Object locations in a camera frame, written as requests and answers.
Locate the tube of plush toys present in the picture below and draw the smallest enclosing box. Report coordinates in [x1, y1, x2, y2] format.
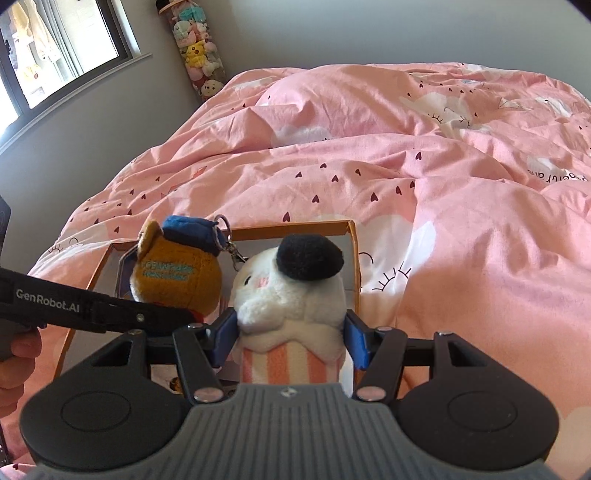
[155, 0, 226, 101]

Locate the pink patterned duvet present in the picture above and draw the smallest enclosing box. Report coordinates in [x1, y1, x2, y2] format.
[1, 64, 590, 479]

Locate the orange cardboard box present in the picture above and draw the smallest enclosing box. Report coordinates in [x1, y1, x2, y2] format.
[54, 220, 361, 396]

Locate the person's left hand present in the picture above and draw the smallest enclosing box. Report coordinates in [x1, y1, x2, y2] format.
[0, 329, 42, 418]

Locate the brown cat plush keychain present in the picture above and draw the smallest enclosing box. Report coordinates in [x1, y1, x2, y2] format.
[129, 215, 246, 323]

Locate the white dog plush toy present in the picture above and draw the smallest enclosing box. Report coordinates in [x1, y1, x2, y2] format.
[230, 234, 348, 385]

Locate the window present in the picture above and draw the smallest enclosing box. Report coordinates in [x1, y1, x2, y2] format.
[1, 1, 144, 150]

